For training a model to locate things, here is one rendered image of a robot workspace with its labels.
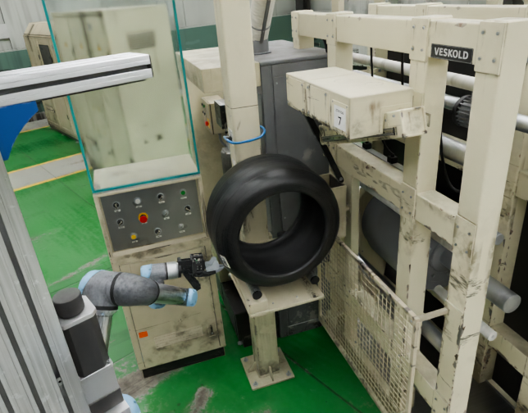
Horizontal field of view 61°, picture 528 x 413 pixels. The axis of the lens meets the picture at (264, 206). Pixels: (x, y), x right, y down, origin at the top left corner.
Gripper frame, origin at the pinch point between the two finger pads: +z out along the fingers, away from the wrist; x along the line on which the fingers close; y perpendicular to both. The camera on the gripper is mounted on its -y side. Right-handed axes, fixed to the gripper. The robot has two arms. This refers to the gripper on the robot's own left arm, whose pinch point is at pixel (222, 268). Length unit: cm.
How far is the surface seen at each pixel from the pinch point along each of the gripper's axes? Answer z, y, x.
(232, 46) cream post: 10, 92, 26
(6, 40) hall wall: -231, 32, 870
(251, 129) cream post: 19, 56, 26
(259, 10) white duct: 35, 107, 69
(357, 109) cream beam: 38, 78, -36
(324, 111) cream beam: 35, 73, -16
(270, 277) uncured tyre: 19.1, -0.4, -12.2
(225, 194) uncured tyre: 0.4, 36.6, -2.5
